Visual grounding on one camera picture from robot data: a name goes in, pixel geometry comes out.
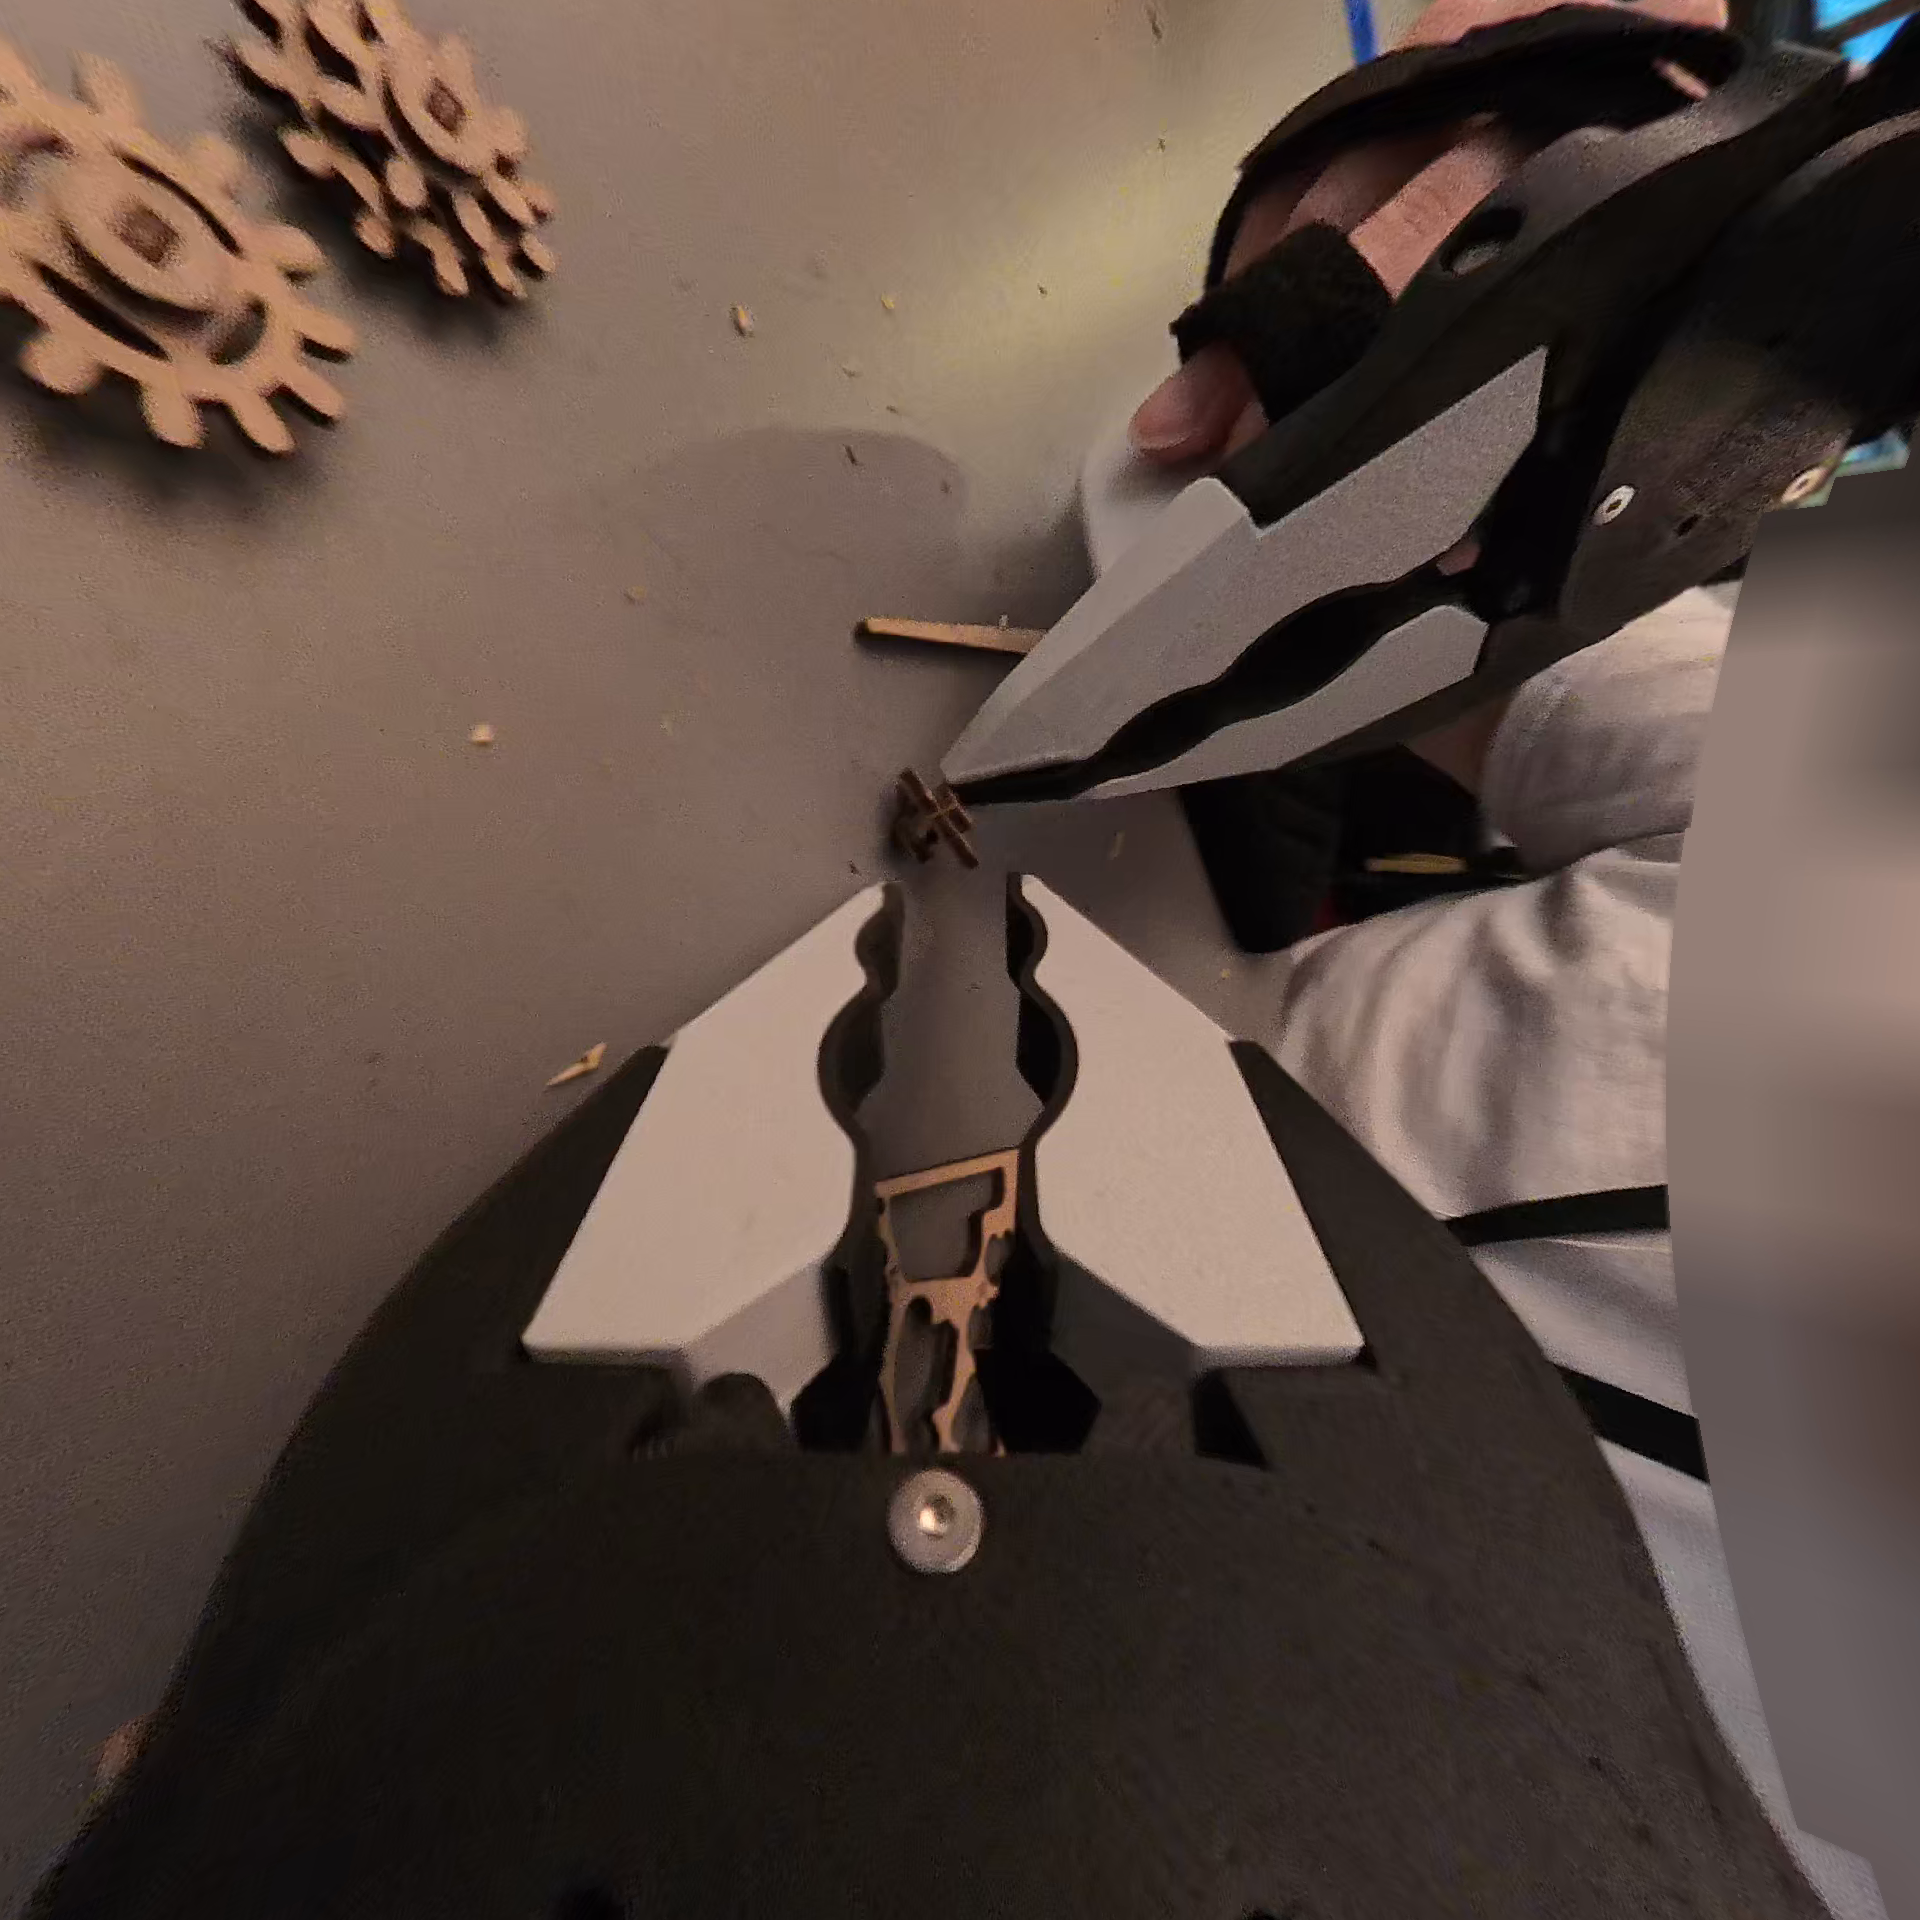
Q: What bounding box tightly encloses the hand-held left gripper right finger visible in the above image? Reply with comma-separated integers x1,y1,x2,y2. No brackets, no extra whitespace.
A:
1005,874,1368,1414

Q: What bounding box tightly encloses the thin wooden splinter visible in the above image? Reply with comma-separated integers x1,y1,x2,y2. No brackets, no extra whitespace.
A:
854,613,1047,657

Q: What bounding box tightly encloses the person's right hand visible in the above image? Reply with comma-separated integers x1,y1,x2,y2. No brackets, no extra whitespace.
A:
1127,113,1521,463

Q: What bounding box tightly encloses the laser-cut plywood sheet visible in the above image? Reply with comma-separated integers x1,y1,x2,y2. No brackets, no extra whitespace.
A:
869,1147,1040,1456

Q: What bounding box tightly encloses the small wooden gear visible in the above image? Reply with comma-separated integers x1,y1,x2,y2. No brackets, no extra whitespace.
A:
224,0,558,302
0,36,358,458

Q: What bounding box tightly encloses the black lanyard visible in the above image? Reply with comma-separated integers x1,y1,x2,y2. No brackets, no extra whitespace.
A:
1442,1185,1712,1484

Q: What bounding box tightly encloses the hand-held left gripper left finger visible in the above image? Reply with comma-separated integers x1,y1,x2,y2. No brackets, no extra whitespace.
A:
521,881,906,1414

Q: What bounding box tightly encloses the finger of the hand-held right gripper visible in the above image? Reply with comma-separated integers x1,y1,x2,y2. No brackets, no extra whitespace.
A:
1077,603,1497,806
935,346,1551,796

